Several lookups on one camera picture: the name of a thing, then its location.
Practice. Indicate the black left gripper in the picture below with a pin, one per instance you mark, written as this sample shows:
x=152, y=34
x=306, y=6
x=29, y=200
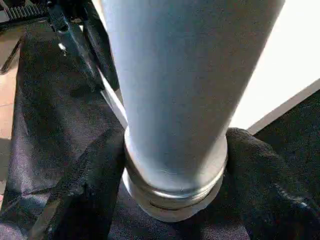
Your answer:
x=20, y=10

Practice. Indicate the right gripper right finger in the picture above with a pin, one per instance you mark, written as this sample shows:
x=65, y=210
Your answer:
x=270, y=200

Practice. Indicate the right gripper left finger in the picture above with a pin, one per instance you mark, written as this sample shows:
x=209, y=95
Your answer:
x=87, y=195

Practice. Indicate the dark metal stand leg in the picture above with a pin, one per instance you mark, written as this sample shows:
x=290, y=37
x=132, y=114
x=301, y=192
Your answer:
x=10, y=58

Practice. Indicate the black mat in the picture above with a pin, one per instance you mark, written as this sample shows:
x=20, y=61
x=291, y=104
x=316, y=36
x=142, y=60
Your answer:
x=50, y=112

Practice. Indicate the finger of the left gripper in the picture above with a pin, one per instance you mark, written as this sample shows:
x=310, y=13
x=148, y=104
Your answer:
x=102, y=37

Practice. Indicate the white plastic table top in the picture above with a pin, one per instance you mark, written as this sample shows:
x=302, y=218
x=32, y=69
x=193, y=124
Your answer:
x=287, y=62

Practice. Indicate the white plastic table leg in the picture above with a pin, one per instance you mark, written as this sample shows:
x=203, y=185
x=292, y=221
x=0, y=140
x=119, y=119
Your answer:
x=180, y=75

